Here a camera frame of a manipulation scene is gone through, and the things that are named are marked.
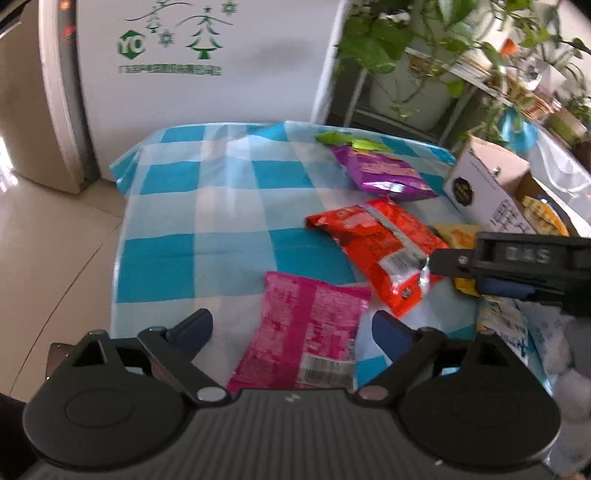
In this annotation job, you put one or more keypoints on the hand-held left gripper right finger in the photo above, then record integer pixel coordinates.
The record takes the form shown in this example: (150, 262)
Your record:
(390, 332)

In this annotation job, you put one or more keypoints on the white fluffy object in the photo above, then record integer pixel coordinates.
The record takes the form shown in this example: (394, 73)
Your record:
(570, 378)

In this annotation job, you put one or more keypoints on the large white plant pot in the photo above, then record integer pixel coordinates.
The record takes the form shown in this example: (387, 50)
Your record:
(415, 101)

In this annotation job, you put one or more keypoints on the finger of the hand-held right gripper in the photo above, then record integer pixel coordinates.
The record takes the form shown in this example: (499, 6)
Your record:
(461, 263)
(503, 287)

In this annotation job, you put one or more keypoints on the purple snack packet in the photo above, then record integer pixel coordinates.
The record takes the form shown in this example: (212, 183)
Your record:
(383, 170)

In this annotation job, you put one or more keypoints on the yellow-orange snack packet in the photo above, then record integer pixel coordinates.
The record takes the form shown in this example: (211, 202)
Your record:
(545, 217)

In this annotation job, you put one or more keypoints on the wicker basket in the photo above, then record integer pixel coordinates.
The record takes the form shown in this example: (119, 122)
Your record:
(531, 104)

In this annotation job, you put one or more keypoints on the yellow waffle snack packet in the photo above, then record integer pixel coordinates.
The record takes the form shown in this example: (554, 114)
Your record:
(455, 237)

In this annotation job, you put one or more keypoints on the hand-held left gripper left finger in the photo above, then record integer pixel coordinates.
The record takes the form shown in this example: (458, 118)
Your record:
(196, 325)

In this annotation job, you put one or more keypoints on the beige cabinet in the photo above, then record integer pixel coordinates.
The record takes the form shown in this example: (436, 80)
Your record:
(27, 92)

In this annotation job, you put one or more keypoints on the white blue printed bag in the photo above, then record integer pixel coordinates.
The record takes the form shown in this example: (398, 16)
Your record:
(508, 337)

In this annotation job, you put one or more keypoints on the cardboard box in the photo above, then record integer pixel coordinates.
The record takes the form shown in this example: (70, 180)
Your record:
(489, 194)

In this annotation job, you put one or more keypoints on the pink snack packet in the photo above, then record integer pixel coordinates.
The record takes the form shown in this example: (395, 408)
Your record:
(300, 323)

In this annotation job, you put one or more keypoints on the white freezer with green print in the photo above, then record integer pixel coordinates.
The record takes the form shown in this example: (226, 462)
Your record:
(258, 92)

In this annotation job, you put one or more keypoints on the red snack packet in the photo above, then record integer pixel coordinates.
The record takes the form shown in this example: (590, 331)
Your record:
(378, 235)

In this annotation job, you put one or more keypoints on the patterned grey white table cover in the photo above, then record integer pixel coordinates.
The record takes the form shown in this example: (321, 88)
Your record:
(519, 131)

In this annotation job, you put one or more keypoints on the green cracker snack packet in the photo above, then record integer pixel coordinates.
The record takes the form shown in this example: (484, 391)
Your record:
(341, 138)

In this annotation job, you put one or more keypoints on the blue white checkered tablecloth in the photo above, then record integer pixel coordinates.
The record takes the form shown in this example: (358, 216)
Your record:
(221, 217)

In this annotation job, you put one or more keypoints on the green pothos plant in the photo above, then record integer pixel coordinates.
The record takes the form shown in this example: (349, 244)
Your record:
(369, 50)

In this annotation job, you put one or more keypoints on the white metal plant stand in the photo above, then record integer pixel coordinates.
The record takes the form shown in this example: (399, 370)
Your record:
(356, 94)

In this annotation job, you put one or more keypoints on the orange plastic object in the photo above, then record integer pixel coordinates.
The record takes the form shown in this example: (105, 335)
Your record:
(508, 46)

